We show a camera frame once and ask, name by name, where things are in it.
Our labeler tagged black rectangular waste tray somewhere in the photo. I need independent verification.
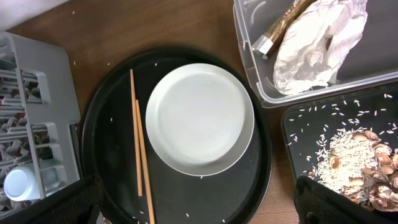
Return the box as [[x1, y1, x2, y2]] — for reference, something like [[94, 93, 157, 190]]
[[280, 82, 398, 224]]

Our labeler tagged grey dishwasher rack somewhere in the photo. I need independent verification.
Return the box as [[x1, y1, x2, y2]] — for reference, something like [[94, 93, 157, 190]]
[[0, 30, 83, 220]]

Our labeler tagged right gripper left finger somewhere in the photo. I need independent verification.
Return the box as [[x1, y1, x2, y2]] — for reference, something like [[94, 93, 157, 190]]
[[1, 174, 103, 224]]

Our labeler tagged light blue plastic cup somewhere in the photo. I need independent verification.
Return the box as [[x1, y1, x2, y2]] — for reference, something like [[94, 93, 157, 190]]
[[4, 159, 68, 202]]

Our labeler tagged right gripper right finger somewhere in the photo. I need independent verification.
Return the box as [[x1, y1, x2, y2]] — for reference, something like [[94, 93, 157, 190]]
[[294, 176, 392, 224]]

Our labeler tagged grey round plate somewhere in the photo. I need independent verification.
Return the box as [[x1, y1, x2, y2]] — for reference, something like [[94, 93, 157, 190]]
[[145, 63, 255, 176]]

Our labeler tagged wooden chopstick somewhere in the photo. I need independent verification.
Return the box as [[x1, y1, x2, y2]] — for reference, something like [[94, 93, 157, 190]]
[[130, 69, 143, 197], [136, 100, 155, 224]]

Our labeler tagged gold snack wrapper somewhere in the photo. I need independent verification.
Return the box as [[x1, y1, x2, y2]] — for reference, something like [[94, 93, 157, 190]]
[[251, 0, 316, 59]]

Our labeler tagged white napkin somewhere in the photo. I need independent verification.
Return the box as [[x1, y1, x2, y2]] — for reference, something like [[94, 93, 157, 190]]
[[273, 0, 368, 95]]

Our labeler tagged round black tray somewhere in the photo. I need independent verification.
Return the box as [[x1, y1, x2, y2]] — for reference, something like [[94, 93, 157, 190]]
[[80, 46, 272, 223]]

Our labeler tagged food scraps and rice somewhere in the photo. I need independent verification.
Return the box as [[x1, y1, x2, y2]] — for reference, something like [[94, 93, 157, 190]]
[[287, 93, 398, 213]]

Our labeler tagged clear plastic waste bin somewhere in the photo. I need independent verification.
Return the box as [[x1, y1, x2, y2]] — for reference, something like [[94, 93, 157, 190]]
[[233, 0, 397, 108]]

